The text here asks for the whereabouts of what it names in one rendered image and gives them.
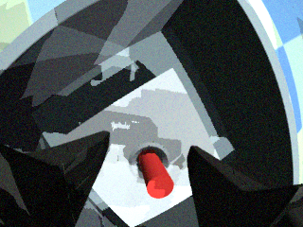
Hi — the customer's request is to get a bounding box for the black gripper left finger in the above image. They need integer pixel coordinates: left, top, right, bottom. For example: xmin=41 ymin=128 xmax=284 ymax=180
xmin=0 ymin=130 xmax=110 ymax=227

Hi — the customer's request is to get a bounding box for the white flat plate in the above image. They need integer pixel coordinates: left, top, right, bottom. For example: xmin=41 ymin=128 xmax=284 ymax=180
xmin=58 ymin=68 xmax=219 ymax=227

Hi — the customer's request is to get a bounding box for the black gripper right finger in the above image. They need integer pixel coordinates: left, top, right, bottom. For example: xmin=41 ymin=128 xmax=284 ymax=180
xmin=187 ymin=147 xmax=303 ymax=227

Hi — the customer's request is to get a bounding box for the red peg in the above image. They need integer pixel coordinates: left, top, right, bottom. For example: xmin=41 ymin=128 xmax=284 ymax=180
xmin=139 ymin=148 xmax=174 ymax=198

